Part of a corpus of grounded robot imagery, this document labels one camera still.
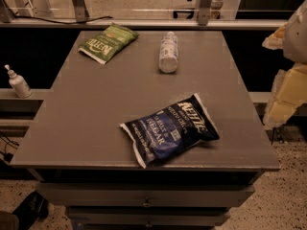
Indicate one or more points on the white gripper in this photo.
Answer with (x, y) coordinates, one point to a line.
(297, 37)

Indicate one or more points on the clear plastic water bottle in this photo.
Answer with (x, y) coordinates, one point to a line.
(168, 55)

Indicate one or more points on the white pump dispenser bottle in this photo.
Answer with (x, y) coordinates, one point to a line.
(18, 83)

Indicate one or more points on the blue Kettle chips bag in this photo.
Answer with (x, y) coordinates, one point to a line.
(170, 131)

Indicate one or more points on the green Kettle chips bag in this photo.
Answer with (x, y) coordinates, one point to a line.
(104, 46)

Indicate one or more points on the grey drawer cabinet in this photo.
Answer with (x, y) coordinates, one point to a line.
(147, 206)

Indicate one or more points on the metal frame post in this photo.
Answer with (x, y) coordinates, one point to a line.
(203, 9)

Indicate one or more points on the metal frame leg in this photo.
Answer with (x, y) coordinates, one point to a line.
(80, 10)

